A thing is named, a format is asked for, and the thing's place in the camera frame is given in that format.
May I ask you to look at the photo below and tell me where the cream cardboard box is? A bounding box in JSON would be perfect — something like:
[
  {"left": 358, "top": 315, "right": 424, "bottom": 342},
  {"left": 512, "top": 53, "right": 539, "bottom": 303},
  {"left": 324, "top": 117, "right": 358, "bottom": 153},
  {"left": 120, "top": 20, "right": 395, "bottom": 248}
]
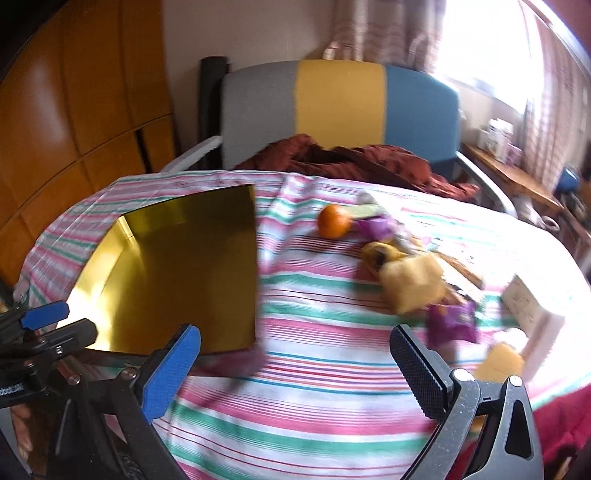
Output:
[{"left": 500, "top": 274, "right": 550, "bottom": 330}]

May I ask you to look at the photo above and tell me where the pink checked curtain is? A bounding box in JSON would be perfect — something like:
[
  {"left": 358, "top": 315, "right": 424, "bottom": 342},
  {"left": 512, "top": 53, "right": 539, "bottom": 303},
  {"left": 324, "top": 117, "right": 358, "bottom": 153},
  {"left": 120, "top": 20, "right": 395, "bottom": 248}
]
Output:
[
  {"left": 322, "top": 0, "right": 446, "bottom": 75},
  {"left": 519, "top": 0, "right": 591, "bottom": 195}
]

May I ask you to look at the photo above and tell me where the grey yellow blue chair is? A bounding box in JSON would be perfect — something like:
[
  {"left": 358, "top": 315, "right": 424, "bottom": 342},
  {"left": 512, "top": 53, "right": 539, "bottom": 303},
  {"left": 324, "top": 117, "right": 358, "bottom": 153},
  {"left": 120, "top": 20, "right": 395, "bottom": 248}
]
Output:
[{"left": 159, "top": 59, "right": 518, "bottom": 217}]

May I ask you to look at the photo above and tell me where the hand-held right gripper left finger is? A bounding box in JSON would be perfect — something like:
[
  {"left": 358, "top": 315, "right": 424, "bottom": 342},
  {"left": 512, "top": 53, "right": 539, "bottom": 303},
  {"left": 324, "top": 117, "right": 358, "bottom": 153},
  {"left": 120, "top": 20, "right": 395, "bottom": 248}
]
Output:
[{"left": 53, "top": 324, "right": 202, "bottom": 480}]

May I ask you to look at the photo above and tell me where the bright window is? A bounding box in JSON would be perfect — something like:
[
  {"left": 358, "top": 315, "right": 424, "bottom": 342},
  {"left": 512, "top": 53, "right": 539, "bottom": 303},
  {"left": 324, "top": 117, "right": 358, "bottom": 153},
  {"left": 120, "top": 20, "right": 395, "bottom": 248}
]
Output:
[{"left": 431, "top": 0, "right": 548, "bottom": 109}]

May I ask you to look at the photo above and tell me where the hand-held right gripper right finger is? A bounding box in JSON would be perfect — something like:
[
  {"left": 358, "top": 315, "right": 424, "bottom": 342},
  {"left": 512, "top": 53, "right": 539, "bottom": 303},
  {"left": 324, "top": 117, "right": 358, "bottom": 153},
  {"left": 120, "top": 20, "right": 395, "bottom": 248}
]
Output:
[{"left": 389, "top": 324, "right": 546, "bottom": 480}]

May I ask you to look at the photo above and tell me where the wooden wardrobe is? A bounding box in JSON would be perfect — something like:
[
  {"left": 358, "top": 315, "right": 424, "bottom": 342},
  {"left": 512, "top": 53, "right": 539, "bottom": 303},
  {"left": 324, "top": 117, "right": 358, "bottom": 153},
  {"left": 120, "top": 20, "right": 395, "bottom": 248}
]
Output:
[{"left": 0, "top": 0, "right": 178, "bottom": 278}]

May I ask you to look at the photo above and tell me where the blue round object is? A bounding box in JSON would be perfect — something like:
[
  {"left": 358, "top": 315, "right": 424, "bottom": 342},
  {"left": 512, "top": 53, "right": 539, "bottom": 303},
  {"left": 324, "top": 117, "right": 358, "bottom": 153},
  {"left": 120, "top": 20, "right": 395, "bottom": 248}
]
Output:
[{"left": 558, "top": 166, "right": 581, "bottom": 195}]

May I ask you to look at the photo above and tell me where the person's left hand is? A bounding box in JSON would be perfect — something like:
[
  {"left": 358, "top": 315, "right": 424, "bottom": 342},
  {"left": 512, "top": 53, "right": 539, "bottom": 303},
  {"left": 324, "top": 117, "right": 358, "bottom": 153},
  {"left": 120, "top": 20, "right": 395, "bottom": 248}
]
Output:
[{"left": 7, "top": 402, "right": 51, "bottom": 467}]

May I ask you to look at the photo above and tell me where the orange mandarin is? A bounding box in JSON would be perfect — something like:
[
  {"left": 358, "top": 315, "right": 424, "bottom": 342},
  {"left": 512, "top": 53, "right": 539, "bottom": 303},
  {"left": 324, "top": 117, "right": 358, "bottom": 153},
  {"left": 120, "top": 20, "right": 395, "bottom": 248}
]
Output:
[{"left": 317, "top": 204, "right": 352, "bottom": 239}]

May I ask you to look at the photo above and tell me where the red printed blanket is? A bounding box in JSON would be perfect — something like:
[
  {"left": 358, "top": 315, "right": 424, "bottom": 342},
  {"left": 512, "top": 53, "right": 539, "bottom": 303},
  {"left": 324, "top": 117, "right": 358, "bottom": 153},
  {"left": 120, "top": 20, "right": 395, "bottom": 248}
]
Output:
[{"left": 531, "top": 385, "right": 591, "bottom": 480}]

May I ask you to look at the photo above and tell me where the red-brown cloth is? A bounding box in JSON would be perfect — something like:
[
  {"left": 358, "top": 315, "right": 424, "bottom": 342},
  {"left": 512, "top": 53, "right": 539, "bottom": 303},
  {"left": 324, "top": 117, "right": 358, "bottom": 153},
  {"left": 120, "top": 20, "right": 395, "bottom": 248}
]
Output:
[{"left": 233, "top": 134, "right": 481, "bottom": 201}]

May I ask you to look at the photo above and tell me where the small yellow snack packet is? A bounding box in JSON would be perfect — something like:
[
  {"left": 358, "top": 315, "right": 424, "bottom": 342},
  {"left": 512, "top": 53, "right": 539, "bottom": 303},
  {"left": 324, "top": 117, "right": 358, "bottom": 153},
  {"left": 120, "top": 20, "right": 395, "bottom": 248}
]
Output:
[{"left": 475, "top": 344, "right": 526, "bottom": 384}]

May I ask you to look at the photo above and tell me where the striped bed sheet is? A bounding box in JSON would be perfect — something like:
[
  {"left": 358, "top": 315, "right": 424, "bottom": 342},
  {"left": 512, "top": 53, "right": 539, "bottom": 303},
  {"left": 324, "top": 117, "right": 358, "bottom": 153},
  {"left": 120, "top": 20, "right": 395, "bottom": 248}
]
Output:
[{"left": 14, "top": 168, "right": 591, "bottom": 480}]

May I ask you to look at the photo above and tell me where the yellow packet with dark print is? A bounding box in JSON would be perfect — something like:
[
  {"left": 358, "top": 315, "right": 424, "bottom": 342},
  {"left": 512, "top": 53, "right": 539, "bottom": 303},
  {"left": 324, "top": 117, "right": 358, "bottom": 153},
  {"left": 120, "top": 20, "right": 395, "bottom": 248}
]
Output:
[{"left": 361, "top": 241, "right": 403, "bottom": 278}]

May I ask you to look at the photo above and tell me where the purple snack packet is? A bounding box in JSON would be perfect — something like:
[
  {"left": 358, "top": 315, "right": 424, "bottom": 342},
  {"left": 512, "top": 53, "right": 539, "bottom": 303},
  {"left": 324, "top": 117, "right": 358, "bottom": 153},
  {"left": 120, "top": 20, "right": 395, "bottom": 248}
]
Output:
[
  {"left": 353, "top": 217, "right": 407, "bottom": 244},
  {"left": 426, "top": 302, "right": 479, "bottom": 348}
]

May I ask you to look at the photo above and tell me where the white cardboard box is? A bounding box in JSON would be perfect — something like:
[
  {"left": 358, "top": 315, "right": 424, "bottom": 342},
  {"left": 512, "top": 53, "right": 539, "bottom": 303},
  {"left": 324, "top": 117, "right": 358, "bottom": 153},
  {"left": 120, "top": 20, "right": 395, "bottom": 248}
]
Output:
[{"left": 519, "top": 309, "right": 575, "bottom": 381}]

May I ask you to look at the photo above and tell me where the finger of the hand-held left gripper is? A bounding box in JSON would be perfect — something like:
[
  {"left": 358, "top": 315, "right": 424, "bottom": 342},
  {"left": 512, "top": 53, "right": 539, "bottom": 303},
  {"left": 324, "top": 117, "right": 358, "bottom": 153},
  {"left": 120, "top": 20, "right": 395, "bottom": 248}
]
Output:
[
  {"left": 0, "top": 301, "right": 70, "bottom": 334},
  {"left": 18, "top": 318, "right": 99, "bottom": 365}
]

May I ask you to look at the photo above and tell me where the wooden side desk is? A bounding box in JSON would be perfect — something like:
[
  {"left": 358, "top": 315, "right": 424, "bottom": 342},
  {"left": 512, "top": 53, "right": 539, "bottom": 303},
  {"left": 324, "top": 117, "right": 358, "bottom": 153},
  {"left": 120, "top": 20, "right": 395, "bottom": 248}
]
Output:
[{"left": 462, "top": 143, "right": 568, "bottom": 222}]

